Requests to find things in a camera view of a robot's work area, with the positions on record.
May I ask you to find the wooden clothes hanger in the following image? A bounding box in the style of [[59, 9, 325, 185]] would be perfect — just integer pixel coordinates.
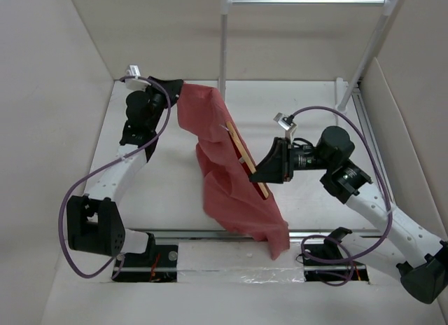
[[221, 121, 270, 200]]

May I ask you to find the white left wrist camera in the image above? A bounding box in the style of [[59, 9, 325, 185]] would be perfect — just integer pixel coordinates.
[[125, 64, 148, 90]]

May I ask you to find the white clothes rack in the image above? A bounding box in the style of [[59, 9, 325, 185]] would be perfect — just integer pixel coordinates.
[[218, 0, 399, 113]]

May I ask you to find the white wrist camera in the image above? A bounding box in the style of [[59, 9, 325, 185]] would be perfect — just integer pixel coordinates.
[[125, 64, 148, 90], [274, 113, 297, 142]]

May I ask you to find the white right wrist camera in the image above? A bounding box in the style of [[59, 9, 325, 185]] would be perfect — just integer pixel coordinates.
[[274, 113, 297, 142]]

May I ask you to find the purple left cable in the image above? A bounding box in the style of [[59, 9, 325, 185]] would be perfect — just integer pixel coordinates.
[[57, 76, 172, 279]]

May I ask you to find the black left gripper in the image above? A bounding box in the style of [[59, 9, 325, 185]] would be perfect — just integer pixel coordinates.
[[140, 77, 181, 131]]

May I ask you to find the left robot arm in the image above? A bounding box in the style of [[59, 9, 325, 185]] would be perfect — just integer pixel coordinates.
[[66, 76, 184, 267]]

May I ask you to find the aluminium front rail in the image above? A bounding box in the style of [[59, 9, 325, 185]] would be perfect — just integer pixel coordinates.
[[111, 228, 389, 275]]

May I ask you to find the red t shirt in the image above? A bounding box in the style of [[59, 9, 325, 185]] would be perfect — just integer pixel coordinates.
[[177, 83, 290, 260]]

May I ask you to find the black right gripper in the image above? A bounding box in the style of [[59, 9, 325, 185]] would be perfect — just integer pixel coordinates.
[[248, 137, 333, 184]]

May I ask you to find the aluminium side rail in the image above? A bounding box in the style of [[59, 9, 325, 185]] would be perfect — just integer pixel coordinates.
[[351, 85, 395, 203]]

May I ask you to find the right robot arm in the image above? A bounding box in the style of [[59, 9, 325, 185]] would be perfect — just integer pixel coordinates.
[[250, 126, 447, 304]]

